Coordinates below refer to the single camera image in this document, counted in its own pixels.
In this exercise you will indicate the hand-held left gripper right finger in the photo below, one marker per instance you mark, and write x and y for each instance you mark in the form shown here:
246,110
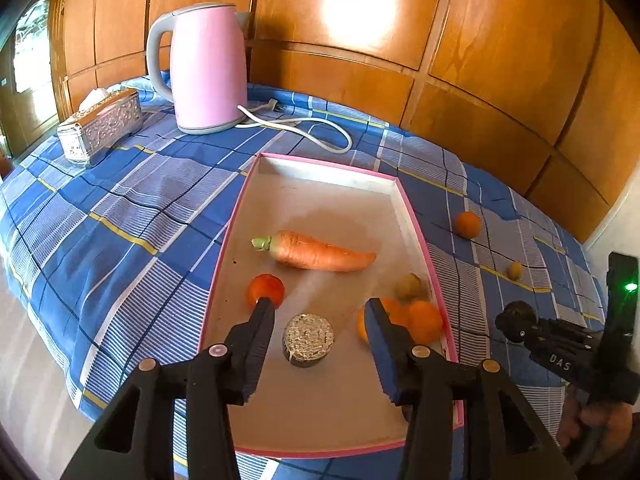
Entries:
381,355

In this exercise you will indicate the white tissue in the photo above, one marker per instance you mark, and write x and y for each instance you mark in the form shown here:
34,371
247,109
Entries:
93,99

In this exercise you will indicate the carrot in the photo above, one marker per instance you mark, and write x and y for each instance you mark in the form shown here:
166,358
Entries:
315,252

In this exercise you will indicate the eggplant piece with pale cut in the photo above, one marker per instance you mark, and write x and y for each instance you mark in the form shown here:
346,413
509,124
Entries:
307,340

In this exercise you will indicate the blue plaid blanket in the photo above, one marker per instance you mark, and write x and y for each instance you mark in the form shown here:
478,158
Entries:
125,220

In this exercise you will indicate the wooden wardrobe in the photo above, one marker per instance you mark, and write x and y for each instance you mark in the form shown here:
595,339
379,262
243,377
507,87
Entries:
450,85

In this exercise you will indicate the orange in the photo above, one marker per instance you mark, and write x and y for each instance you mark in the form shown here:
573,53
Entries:
468,224
426,322
397,312

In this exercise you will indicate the silver embossed tissue box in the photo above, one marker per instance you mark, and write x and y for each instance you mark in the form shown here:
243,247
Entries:
100,127

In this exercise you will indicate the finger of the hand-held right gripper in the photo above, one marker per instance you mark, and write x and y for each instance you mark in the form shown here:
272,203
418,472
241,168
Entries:
517,321

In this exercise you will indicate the pink electric kettle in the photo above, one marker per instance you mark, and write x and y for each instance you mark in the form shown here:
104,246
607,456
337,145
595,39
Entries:
207,65

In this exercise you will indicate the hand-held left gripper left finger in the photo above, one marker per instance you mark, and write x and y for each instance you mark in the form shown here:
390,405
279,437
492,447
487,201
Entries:
252,360

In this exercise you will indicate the small yellowish kiwi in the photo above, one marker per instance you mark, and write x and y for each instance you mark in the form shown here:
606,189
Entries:
515,270

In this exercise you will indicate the pink rimmed shallow tray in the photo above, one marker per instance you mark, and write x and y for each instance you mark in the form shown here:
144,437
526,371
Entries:
320,210

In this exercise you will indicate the person's right hand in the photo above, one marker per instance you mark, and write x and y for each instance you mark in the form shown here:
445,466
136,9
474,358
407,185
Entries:
595,430

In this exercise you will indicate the wooden glass door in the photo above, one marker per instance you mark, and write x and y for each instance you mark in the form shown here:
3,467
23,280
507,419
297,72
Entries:
30,70

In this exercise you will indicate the red tomato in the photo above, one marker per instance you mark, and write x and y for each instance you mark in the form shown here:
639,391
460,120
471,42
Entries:
265,289

